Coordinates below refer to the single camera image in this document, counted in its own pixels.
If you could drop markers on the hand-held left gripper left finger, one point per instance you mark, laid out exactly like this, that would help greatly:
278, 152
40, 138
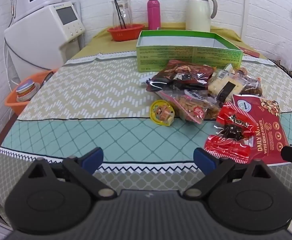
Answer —
93, 158

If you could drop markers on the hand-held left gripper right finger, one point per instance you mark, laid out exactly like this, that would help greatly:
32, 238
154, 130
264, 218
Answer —
204, 158

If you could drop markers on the red nuts bag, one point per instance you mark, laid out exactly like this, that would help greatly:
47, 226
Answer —
268, 125

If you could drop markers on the red candy packet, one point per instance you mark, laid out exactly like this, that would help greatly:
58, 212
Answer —
232, 120

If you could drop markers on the clear peanut snack bag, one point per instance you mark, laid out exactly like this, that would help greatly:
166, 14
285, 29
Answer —
193, 105

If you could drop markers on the yellow jelly cup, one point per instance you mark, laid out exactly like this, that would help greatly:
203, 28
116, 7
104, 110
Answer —
161, 112

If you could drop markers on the yellow cake packet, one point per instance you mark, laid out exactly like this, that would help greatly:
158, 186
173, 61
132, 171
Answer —
223, 83

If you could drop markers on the dark dates packet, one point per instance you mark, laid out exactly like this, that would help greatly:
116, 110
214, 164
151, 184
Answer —
252, 86

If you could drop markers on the dark red snack bag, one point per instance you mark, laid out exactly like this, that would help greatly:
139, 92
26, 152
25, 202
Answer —
183, 71

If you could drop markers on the green cardboard box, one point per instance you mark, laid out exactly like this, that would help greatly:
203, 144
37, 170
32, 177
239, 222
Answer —
186, 57

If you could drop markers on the patterned tablecloth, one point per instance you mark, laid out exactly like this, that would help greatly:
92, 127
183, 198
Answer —
86, 92

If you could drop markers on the leopard patterned cloth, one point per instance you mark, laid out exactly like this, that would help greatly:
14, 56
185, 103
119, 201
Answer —
288, 72

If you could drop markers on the jar with lid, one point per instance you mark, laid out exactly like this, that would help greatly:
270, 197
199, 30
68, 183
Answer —
26, 90

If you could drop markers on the orange plastic basin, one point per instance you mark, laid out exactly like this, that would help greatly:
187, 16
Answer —
13, 105

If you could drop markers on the red envelope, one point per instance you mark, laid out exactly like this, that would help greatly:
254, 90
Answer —
248, 51

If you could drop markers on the yellow cloth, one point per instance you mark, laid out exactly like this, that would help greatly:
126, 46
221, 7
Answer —
103, 41

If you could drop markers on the red plastic basket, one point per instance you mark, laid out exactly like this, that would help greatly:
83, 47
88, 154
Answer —
126, 33

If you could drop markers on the white appliance with screen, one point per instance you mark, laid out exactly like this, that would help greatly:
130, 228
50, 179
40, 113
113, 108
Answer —
36, 37

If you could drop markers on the cream thermal jug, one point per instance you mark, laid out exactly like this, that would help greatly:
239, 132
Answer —
198, 12

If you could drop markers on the glass carafe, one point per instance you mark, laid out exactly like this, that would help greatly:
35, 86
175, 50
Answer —
126, 12

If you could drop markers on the pink thermos bottle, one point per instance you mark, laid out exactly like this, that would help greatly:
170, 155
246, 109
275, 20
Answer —
154, 15

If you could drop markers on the white wall conduit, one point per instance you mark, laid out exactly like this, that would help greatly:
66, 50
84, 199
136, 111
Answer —
244, 5

